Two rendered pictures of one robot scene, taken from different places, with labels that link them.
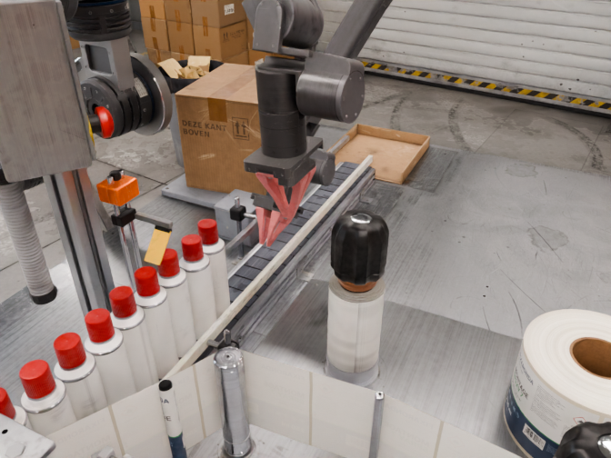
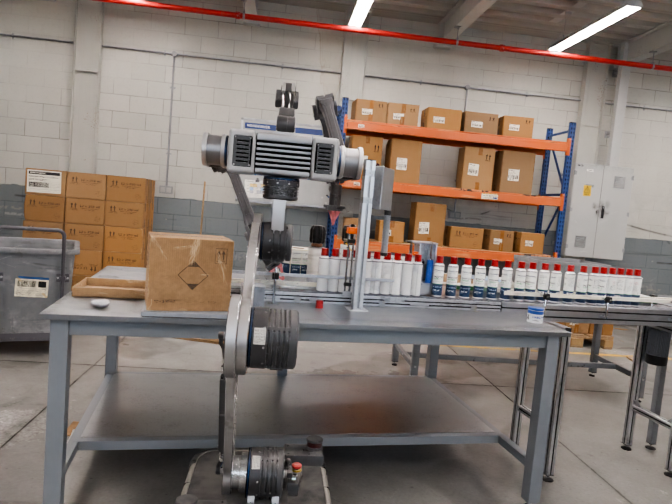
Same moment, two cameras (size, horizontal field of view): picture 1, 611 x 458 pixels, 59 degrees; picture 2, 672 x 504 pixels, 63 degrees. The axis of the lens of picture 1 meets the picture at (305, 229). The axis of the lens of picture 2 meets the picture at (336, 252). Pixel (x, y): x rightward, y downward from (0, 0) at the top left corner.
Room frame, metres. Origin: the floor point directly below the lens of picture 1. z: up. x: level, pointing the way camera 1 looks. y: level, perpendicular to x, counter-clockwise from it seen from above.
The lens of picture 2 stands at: (2.36, 2.17, 1.29)
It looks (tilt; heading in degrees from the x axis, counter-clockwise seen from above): 5 degrees down; 230
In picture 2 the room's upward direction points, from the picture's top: 5 degrees clockwise
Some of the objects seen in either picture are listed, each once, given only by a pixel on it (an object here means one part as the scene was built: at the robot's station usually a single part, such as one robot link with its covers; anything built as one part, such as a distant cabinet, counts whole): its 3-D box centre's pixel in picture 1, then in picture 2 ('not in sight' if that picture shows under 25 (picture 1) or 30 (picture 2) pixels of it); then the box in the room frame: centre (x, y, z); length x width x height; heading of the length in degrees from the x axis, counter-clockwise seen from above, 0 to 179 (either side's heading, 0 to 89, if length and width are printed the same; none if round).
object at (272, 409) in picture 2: not in sight; (299, 376); (0.72, -0.02, 0.40); 2.04 x 1.25 x 0.81; 154
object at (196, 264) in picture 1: (197, 288); (333, 270); (0.73, 0.19, 0.98); 0.05 x 0.05 x 0.20
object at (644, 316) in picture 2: not in sight; (586, 379); (-0.57, 0.83, 0.47); 1.17 x 0.38 x 0.94; 154
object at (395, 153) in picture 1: (376, 151); (116, 288); (1.59, -0.23, 0.85); 0.30 x 0.26 x 0.04; 154
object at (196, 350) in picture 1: (283, 254); (279, 282); (0.94, 0.05, 0.91); 1.07 x 0.01 x 0.02; 154
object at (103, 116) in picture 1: (99, 123); not in sight; (0.62, 0.25, 1.33); 0.04 x 0.03 x 0.04; 29
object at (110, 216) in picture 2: not in sight; (92, 241); (0.69, -3.86, 0.70); 1.20 x 0.82 x 1.39; 153
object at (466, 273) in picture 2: not in sight; (465, 278); (0.12, 0.49, 0.98); 0.05 x 0.05 x 0.20
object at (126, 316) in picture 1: (133, 344); (365, 272); (0.59, 0.26, 0.98); 0.05 x 0.05 x 0.20
